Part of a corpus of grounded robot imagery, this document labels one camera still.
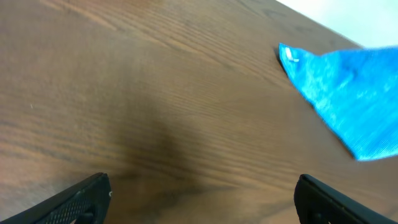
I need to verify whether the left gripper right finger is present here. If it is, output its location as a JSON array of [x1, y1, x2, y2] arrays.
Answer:
[[294, 174, 397, 224]]

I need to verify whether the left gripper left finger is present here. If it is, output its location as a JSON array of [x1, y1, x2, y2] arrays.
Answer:
[[1, 172, 111, 224]]

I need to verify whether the blue microfiber cloth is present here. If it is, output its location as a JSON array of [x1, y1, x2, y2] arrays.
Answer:
[[279, 44, 397, 161]]

